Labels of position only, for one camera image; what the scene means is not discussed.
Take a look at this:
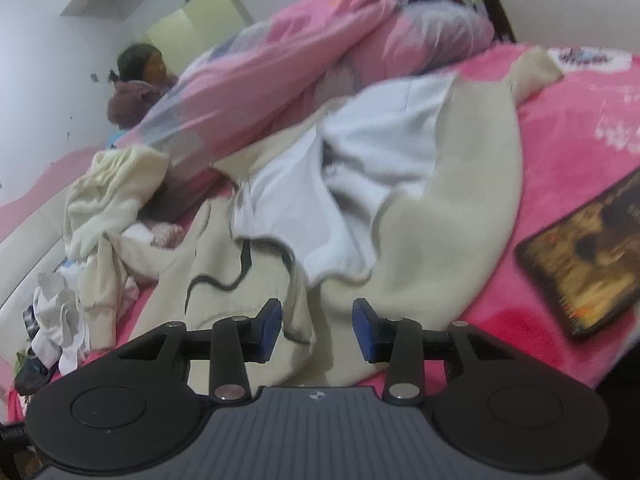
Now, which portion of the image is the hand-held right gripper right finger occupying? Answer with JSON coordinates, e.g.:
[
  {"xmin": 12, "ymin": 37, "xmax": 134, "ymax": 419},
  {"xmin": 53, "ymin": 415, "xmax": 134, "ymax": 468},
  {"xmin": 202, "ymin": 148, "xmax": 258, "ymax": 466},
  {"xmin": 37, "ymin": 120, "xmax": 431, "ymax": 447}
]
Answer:
[{"xmin": 352, "ymin": 298, "xmax": 531, "ymax": 405}]

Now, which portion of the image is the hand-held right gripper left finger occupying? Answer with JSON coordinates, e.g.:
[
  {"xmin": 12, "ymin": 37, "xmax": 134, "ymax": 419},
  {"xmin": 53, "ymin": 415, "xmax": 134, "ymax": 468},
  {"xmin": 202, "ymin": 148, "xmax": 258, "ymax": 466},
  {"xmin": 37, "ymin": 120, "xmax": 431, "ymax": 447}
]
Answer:
[{"xmin": 107, "ymin": 298, "xmax": 282, "ymax": 405}]

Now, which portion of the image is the beige zip hoodie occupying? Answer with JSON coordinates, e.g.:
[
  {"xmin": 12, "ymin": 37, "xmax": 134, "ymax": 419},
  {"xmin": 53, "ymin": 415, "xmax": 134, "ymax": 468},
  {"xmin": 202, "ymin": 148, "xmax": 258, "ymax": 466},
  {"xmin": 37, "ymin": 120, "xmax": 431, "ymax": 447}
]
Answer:
[{"xmin": 80, "ymin": 47, "xmax": 566, "ymax": 387}]

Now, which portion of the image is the pink checked cloth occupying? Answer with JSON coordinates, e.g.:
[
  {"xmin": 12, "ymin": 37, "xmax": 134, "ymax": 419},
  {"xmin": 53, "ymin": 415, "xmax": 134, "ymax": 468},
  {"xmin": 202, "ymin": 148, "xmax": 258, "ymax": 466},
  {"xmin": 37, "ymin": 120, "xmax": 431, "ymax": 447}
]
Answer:
[{"xmin": 149, "ymin": 221, "xmax": 184, "ymax": 252}]

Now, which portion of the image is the white garment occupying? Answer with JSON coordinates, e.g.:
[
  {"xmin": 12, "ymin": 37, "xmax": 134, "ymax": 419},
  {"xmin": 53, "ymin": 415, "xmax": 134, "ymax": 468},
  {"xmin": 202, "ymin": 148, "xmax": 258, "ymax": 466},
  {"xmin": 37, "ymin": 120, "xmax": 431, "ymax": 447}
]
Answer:
[{"xmin": 29, "ymin": 269, "xmax": 142, "ymax": 377}]

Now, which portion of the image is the cream knit sweater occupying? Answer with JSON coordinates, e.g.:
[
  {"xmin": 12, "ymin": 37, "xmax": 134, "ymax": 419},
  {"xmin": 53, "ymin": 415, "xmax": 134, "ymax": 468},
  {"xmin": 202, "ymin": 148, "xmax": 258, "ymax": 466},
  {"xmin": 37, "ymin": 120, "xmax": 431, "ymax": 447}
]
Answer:
[{"xmin": 64, "ymin": 145, "xmax": 172, "ymax": 262}]

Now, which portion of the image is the pink floral duvet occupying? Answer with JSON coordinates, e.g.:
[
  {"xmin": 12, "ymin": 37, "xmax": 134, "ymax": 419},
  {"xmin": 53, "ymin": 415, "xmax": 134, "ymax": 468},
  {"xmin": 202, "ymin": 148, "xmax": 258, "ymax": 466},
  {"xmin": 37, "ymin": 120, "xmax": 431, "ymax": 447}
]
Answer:
[{"xmin": 115, "ymin": 0, "xmax": 496, "ymax": 222}]

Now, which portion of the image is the pale yellow wardrobe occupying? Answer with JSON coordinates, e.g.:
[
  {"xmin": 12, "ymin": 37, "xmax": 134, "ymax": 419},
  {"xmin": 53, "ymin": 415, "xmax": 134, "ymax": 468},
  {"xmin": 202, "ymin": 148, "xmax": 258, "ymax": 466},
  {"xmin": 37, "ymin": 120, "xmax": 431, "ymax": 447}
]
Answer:
[{"xmin": 144, "ymin": 0, "xmax": 257, "ymax": 77}]

